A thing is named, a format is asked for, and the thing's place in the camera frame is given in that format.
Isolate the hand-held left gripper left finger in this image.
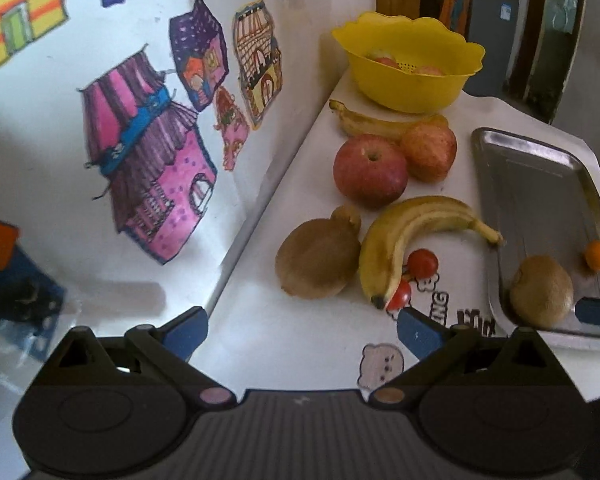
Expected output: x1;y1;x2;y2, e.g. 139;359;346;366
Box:
30;306;237;411

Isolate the small spotted banana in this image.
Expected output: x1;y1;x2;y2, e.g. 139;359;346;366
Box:
328;100;450;142

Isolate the small pink house sticker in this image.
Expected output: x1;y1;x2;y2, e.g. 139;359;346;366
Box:
212;86;251;171

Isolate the large pink purple house sticker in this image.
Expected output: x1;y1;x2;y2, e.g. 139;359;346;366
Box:
77;45;218;266

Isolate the large brown kiwi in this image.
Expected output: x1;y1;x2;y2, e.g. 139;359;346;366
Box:
275;217;362;300

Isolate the large yellow banana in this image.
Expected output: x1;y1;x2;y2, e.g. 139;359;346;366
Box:
358;196;505;310

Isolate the small brown kiwi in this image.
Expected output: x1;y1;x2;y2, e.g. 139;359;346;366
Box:
329;205;362;235

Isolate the metal tray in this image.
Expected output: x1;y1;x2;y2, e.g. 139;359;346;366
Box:
471;127;600;350

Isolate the orange hanging cloth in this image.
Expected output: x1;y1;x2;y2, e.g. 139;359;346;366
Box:
440;0;472;36

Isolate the yellow brown house sticker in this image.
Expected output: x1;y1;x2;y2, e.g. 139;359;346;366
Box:
232;0;283;131

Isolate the dark purple house sticker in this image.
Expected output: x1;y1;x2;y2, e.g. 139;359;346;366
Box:
169;0;230;113

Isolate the medium brown kiwi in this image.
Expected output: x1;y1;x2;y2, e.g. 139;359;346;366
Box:
509;255;575;330

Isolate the red cherry tomato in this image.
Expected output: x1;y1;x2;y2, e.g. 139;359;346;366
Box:
407;249;439;279
386;279;413;311

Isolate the yellow orange house sticker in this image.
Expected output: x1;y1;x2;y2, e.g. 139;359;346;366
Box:
0;0;70;78

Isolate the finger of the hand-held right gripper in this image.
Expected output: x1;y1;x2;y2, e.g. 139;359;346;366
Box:
574;297;600;329

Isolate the large red apple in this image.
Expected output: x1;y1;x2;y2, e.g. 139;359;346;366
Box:
333;134;410;209

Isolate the blue orange house sticker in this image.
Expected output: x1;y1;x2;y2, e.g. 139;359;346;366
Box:
0;212;68;361

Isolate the yellowish red apple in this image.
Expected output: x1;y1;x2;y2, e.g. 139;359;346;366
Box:
400;122;458;183

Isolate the yellow plastic colander bowl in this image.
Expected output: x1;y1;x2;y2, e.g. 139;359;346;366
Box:
331;11;487;114

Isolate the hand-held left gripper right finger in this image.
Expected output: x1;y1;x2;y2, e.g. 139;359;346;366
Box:
370;307;576;408

